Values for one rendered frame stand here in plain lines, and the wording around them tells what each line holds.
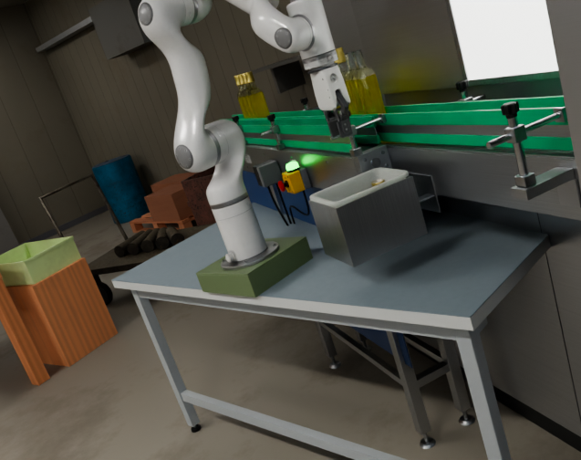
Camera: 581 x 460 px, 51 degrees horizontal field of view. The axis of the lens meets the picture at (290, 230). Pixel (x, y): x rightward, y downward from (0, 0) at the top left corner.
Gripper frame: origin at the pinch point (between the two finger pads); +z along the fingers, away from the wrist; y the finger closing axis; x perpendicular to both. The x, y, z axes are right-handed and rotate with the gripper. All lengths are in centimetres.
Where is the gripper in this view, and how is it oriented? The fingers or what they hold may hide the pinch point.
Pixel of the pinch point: (339, 128)
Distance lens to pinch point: 154.5
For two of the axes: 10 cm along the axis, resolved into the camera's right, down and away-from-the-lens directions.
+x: -8.9, 3.7, -2.6
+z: 3.0, 9.1, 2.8
